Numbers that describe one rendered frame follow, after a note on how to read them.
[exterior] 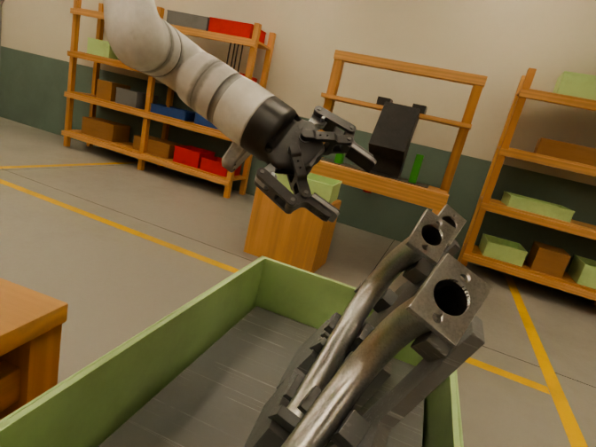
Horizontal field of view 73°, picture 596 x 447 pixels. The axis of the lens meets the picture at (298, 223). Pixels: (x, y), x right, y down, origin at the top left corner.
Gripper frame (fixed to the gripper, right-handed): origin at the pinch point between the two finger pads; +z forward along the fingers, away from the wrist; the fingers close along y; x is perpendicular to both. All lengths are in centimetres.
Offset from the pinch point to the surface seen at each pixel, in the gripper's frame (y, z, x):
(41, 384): -41, -25, 49
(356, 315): -8.7, 10.3, 10.5
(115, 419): -35.6, -7.1, 20.8
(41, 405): -36.9, -11.8, 6.6
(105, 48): 264, -404, 431
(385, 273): -2.8, 10.1, 7.4
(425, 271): -1.7, 13.4, 3.0
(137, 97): 235, -323, 443
